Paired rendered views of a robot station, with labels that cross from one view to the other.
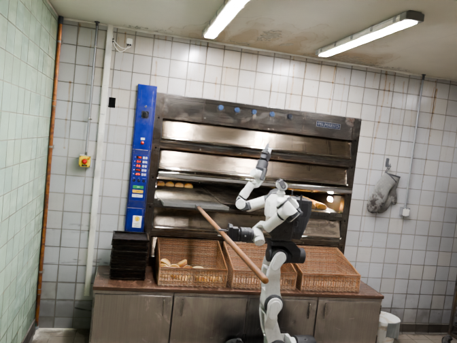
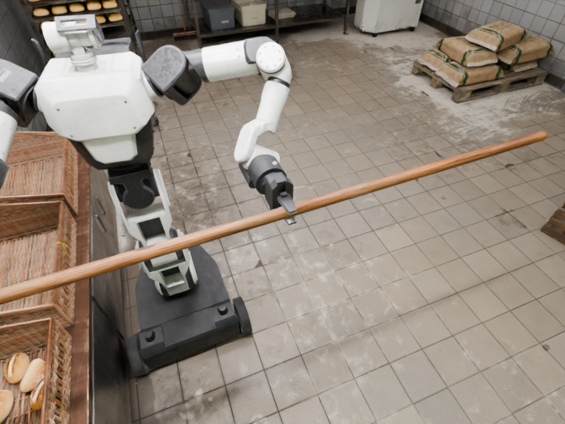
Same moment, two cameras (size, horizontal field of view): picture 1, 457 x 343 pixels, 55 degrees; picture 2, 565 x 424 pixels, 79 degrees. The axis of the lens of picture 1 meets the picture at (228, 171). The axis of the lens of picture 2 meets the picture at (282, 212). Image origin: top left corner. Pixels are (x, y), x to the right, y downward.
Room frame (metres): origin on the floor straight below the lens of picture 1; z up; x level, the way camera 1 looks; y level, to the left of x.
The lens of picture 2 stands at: (2.78, 0.58, 1.79)
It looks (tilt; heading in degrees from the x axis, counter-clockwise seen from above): 46 degrees down; 261
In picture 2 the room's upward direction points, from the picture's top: straight up
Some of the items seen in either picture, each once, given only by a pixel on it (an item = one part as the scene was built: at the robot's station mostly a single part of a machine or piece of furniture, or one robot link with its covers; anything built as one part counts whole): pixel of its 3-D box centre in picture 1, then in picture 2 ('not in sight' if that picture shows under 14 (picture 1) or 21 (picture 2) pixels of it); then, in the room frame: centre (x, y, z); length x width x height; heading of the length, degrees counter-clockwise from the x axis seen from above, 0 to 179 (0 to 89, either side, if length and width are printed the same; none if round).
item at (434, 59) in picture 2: not in sight; (449, 56); (0.32, -3.07, 0.22); 0.62 x 0.36 x 0.15; 18
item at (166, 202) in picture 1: (193, 202); not in sight; (3.76, 0.27, 1.19); 0.55 x 0.36 x 0.03; 104
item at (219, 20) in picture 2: not in sight; (218, 13); (2.86, -4.56, 0.35); 0.50 x 0.36 x 0.24; 103
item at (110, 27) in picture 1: (98, 162); not in sight; (3.68, 1.10, 1.45); 0.05 x 0.02 x 2.30; 103
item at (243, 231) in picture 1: (237, 233); (275, 186); (2.70, -0.10, 1.19); 0.12 x 0.10 x 0.13; 104
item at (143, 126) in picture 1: (135, 194); not in sight; (4.67, 0.97, 1.07); 1.93 x 0.16 x 2.15; 13
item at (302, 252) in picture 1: (285, 251); (132, 168); (3.17, -0.48, 1.00); 0.28 x 0.13 x 0.18; 104
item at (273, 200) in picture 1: (286, 215); (108, 103); (3.16, -0.46, 1.27); 0.34 x 0.30 x 0.36; 6
